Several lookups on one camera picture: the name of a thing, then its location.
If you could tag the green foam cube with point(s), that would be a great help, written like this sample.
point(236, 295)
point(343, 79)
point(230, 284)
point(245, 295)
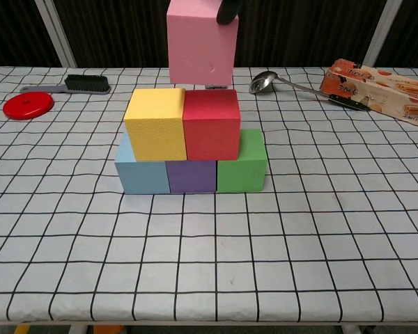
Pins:
point(242, 174)

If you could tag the yellow foam cube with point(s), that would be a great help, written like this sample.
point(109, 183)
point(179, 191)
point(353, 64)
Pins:
point(156, 128)

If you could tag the black pleated curtain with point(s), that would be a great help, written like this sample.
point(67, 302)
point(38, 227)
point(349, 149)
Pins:
point(108, 31)

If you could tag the blue foam cube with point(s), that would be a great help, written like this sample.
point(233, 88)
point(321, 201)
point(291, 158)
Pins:
point(143, 177)

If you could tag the white slanted frame post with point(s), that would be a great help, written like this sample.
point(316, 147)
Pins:
point(379, 35)
point(55, 38)

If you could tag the purple foam cube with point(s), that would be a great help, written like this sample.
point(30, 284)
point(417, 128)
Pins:
point(191, 175)

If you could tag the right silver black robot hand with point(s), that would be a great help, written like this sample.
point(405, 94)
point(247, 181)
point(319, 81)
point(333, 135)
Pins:
point(227, 12)

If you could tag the red round plastic disc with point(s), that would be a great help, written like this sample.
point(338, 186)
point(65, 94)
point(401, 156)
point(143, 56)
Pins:
point(28, 106)

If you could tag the small white jar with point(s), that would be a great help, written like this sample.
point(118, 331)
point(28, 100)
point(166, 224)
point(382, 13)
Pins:
point(214, 86)

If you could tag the pink foam cube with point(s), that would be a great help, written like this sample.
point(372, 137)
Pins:
point(202, 45)

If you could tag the orange biscuit box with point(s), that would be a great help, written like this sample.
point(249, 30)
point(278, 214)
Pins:
point(369, 90)

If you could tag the red foam cube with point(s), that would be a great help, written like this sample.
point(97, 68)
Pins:
point(212, 128)

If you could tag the white black grid tablecloth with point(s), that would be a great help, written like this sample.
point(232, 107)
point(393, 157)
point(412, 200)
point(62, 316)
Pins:
point(209, 261)

